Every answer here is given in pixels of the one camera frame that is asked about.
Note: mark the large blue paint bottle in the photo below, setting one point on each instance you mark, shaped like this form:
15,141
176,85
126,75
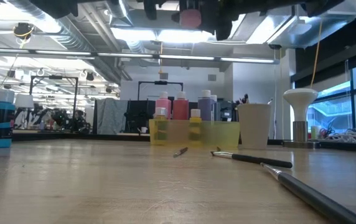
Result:
205,107

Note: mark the large grey paint bottle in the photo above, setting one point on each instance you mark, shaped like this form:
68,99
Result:
216,109

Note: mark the large pink paint bottle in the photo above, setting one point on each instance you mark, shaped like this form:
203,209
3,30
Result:
163,107

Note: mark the large red paint bottle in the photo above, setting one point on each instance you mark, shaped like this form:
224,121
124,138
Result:
181,109

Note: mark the small yellow paint bottle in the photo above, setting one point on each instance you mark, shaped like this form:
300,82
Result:
195,124

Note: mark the small orange paint bottle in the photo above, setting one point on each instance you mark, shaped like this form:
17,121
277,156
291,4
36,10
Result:
160,124

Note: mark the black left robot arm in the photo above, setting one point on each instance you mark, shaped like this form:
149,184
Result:
56,7

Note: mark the long ceiling light bar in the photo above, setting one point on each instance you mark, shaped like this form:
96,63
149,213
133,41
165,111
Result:
184,57

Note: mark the beige paper cup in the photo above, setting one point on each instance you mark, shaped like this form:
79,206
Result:
254,124

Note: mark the translucent yellow plastic tray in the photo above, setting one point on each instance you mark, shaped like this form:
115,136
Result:
221,133

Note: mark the grey fabric cover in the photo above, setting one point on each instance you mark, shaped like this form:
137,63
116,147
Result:
111,115

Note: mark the white dome metal lamp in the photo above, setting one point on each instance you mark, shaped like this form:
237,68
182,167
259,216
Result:
301,102

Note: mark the person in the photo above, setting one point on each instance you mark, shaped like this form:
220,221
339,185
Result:
78,116

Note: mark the black yellow ceiling device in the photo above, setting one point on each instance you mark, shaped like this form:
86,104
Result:
24,29

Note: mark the grey wall vent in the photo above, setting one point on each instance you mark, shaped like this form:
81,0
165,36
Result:
163,76
212,77

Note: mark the black gantry frame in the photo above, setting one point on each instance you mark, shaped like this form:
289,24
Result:
161,82
55,77

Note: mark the silver ventilation duct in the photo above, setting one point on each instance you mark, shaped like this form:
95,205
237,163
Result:
72,34

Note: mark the black aluminium table frame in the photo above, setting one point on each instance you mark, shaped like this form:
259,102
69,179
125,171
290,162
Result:
119,137

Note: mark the black window frame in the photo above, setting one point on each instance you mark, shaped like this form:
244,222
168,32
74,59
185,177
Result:
353,109

